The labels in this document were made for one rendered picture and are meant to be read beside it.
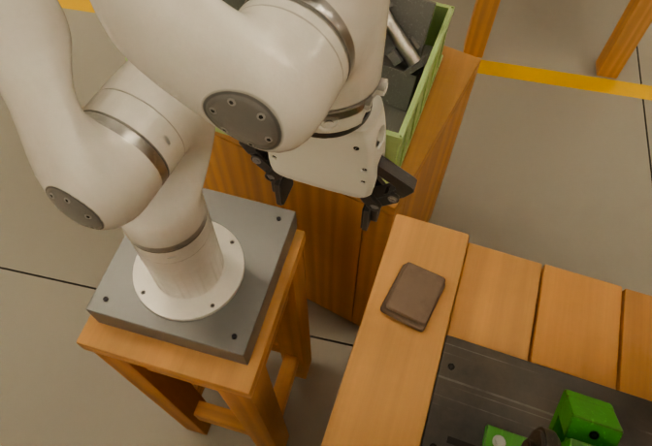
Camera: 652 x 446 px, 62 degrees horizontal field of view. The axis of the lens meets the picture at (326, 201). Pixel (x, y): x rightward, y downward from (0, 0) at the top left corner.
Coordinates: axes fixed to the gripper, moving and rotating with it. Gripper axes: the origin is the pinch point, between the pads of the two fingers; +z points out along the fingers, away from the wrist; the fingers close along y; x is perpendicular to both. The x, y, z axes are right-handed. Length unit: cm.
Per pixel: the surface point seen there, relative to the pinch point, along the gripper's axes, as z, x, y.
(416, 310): 37.0, -7.0, -13.1
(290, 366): 106, -8, 14
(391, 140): 35, -38, 0
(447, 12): 34, -77, -2
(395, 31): 30, -63, 6
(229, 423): 106, 11, 24
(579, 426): 15.8, 8.9, -32.3
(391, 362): 40.0, 1.5, -11.5
